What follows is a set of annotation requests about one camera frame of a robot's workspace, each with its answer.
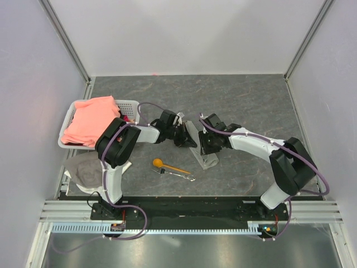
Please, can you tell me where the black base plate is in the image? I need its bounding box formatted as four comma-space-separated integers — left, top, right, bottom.
91, 196, 288, 222

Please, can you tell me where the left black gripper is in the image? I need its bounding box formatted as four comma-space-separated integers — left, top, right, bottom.
166, 123, 196, 148

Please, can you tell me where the blue-grey cable duct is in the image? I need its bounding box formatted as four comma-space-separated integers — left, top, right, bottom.
52, 222, 276, 235

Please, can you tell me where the grey and white cloth pile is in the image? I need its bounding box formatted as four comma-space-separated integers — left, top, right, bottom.
64, 151, 123, 203

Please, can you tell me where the grey cloth napkin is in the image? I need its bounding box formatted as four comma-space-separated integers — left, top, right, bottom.
190, 127, 219, 170

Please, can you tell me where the left aluminium frame post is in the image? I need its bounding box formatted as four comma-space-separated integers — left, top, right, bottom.
39, 0, 91, 84

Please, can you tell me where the orange plastic spoon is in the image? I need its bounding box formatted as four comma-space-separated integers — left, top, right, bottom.
153, 159, 190, 174

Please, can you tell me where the right aluminium frame post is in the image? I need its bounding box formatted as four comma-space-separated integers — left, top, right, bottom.
283, 0, 335, 82

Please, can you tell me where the dark red cloth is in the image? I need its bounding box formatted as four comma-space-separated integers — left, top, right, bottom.
121, 115, 132, 122

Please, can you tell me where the aluminium frame post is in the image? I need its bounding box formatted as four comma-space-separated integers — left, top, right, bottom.
283, 0, 335, 82
39, 0, 91, 84

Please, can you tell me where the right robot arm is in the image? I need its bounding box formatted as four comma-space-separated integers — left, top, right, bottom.
199, 113, 317, 220

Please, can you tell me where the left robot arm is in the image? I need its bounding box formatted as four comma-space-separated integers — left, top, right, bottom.
95, 109, 197, 219

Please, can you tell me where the clear-handled metal fork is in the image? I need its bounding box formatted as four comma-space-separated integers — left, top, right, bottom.
152, 167, 196, 181

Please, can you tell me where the salmon pink folded cloth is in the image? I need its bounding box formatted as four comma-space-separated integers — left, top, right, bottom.
60, 95, 120, 148

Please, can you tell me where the white plastic basket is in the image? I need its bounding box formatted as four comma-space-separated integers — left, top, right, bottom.
57, 99, 140, 150

